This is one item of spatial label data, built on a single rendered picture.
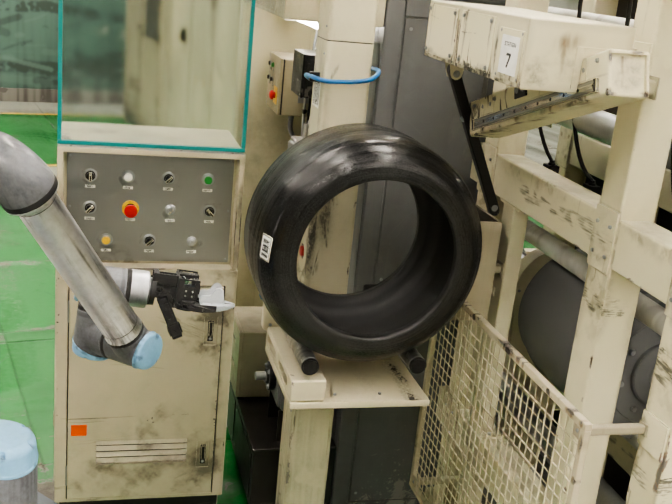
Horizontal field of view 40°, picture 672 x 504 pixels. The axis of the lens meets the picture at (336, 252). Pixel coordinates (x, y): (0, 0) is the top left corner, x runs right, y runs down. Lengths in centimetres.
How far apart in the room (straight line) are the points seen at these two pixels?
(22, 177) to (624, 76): 118
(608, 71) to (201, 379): 171
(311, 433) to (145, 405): 59
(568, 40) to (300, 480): 156
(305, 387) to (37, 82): 914
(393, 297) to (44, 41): 890
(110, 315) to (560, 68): 109
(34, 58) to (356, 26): 885
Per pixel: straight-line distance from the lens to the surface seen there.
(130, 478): 322
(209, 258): 296
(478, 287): 269
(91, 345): 224
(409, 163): 218
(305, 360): 228
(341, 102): 250
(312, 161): 217
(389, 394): 242
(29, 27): 1112
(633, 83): 197
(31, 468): 193
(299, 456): 284
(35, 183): 184
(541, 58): 198
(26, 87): 1119
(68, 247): 194
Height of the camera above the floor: 185
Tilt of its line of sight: 17 degrees down
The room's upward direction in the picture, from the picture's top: 6 degrees clockwise
